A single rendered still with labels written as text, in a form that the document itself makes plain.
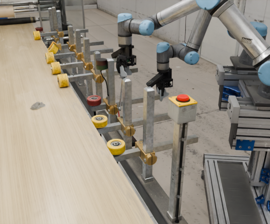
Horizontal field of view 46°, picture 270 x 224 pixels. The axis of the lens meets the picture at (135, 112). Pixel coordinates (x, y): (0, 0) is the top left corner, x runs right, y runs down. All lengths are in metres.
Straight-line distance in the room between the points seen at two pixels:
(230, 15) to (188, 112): 0.54
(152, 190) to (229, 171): 1.11
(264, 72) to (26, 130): 1.09
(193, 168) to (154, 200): 1.42
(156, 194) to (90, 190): 0.38
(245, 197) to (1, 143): 1.54
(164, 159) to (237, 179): 0.74
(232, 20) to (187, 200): 1.47
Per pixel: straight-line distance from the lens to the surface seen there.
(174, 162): 1.17
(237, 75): 2.06
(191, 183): 2.63
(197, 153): 2.99
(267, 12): 4.50
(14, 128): 1.62
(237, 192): 2.30
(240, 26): 1.43
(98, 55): 1.96
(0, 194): 1.23
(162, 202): 1.41
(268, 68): 1.42
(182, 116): 1.04
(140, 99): 1.92
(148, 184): 1.49
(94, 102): 1.80
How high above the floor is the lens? 1.66
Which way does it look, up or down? 27 degrees down
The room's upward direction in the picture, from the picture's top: straight up
